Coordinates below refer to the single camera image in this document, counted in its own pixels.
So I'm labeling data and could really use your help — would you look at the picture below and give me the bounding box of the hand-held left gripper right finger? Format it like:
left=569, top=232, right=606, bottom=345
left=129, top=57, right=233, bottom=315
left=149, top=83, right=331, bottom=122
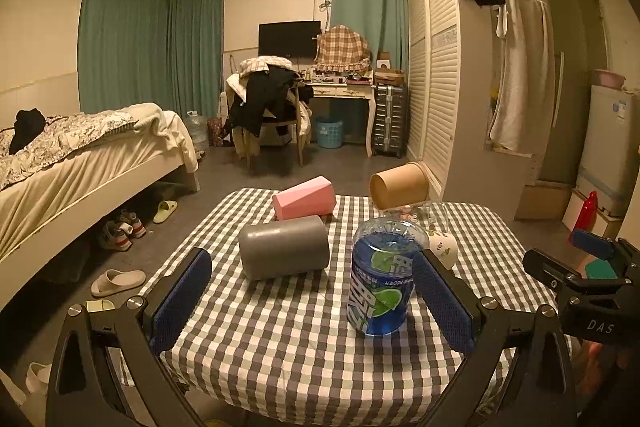
left=416, top=249, right=591, bottom=427

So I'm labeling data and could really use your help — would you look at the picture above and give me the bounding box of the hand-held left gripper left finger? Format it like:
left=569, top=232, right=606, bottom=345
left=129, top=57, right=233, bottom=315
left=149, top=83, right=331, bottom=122
left=46, top=248, right=213, bottom=427

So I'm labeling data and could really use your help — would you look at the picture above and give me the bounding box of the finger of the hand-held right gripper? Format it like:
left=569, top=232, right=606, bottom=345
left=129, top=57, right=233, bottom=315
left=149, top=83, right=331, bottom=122
left=570, top=229, right=640, bottom=280
left=522, top=248, right=587, bottom=294

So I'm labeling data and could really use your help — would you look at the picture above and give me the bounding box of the white floral cup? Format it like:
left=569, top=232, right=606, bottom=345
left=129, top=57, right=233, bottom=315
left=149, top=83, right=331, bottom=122
left=429, top=231, right=457, bottom=269

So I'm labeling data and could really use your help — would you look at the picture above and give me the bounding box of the clear glass cup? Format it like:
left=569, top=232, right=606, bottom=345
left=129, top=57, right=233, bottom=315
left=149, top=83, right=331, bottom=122
left=410, top=202, right=453, bottom=234

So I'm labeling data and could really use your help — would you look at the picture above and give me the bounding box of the grey cup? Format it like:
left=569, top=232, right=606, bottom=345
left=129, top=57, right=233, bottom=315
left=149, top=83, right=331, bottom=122
left=238, top=215, right=331, bottom=282

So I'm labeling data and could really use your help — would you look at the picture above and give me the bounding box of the brown paper cup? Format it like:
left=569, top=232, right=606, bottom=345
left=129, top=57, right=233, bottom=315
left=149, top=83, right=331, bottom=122
left=369, top=161, right=431, bottom=210

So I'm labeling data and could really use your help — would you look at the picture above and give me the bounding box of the person's right hand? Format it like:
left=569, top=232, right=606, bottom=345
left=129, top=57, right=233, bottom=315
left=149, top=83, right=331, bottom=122
left=575, top=339, right=633, bottom=390

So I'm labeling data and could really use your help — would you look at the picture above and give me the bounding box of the red bottle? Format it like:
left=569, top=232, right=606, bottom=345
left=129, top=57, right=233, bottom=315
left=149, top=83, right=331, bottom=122
left=580, top=191, right=600, bottom=233

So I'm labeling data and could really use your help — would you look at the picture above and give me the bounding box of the cardboard box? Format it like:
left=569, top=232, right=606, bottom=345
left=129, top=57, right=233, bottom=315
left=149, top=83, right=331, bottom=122
left=515, top=184, right=574, bottom=221

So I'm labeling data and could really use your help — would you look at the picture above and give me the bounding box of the blue drink bottle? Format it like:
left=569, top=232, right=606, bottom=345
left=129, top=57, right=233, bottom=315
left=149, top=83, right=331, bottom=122
left=347, top=216, right=431, bottom=338

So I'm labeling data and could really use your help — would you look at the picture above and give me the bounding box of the white slipper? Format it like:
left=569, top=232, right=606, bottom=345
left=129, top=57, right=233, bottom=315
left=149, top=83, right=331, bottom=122
left=25, top=362, right=53, bottom=396
left=91, top=269, right=147, bottom=298

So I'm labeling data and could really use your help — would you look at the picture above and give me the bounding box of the green slipper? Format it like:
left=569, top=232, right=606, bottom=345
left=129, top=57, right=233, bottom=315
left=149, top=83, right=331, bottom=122
left=152, top=200, right=179, bottom=225

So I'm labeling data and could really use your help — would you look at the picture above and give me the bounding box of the sneaker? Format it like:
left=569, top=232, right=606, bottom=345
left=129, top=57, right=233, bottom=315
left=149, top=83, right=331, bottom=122
left=117, top=209, right=147, bottom=239
left=97, top=221, right=133, bottom=252

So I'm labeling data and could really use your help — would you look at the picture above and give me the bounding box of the white fridge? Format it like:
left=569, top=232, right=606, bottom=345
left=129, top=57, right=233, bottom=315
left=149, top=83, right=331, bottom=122
left=575, top=84, right=640, bottom=219

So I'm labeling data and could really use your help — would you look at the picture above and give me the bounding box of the checkered tablecloth table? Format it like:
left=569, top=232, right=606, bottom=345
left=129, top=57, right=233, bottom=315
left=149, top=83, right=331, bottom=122
left=135, top=188, right=566, bottom=414

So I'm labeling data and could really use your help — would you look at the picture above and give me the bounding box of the bed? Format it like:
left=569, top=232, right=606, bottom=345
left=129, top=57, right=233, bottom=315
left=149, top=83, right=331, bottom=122
left=0, top=103, right=201, bottom=308

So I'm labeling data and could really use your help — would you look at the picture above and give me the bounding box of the pink block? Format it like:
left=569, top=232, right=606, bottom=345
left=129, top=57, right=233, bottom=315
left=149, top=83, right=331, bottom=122
left=272, top=175, right=337, bottom=222

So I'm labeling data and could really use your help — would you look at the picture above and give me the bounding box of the pink basin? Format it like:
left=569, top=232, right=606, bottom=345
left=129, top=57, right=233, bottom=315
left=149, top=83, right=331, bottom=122
left=593, top=69, right=626, bottom=89

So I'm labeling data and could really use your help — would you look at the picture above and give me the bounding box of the cream blanket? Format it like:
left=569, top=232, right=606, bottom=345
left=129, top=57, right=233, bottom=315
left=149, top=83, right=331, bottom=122
left=107, top=103, right=200, bottom=174

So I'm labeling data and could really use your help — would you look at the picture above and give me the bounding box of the water jug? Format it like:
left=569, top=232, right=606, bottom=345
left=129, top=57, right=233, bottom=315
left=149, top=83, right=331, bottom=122
left=186, top=110, right=210, bottom=150

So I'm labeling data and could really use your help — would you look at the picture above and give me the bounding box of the white towel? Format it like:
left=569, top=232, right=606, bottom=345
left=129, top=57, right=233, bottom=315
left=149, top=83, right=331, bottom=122
left=487, top=0, right=551, bottom=156

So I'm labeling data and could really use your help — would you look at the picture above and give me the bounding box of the frosted glass door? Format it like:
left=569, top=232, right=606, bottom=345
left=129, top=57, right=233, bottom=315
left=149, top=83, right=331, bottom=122
left=532, top=0, right=614, bottom=188

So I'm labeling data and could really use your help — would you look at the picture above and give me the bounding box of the dark suitcase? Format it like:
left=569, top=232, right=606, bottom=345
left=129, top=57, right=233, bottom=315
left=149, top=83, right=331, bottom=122
left=372, top=83, right=409, bottom=159

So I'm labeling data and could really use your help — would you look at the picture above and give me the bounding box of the floral quilt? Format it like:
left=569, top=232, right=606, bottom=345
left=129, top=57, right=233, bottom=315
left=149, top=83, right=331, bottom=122
left=0, top=113, right=139, bottom=194

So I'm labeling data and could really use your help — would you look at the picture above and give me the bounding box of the blue plastic basket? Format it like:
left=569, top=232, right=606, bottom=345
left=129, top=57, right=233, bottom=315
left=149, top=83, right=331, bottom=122
left=315, top=117, right=345, bottom=150

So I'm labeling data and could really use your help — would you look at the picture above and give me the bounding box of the wooden chair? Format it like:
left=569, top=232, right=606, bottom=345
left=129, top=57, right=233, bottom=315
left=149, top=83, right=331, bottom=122
left=227, top=72, right=313, bottom=171

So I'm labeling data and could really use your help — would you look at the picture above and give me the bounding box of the white louvred wardrobe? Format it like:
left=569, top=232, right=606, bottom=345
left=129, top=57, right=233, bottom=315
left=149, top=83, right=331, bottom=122
left=404, top=0, right=538, bottom=224

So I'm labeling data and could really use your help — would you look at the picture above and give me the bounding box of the black jacket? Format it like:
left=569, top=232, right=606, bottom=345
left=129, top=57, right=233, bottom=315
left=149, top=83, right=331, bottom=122
left=227, top=64, right=302, bottom=138

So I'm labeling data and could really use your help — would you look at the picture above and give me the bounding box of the black cloth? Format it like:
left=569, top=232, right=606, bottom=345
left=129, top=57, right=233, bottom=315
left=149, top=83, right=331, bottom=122
left=9, top=108, right=49, bottom=156

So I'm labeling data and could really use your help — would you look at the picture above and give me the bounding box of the white desk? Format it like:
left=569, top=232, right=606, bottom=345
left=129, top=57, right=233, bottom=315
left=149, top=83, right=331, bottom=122
left=299, top=69, right=377, bottom=158

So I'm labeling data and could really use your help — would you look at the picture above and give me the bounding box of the green curtain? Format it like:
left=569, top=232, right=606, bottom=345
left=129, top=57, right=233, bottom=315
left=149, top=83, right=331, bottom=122
left=79, top=0, right=174, bottom=115
left=167, top=0, right=227, bottom=142

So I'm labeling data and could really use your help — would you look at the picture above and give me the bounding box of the plaid cloth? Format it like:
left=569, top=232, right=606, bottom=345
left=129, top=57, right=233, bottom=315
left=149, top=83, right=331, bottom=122
left=313, top=25, right=374, bottom=74

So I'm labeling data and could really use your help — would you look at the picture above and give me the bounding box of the black monitor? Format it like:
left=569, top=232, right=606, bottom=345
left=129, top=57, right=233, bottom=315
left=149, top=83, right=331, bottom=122
left=258, top=21, right=322, bottom=58

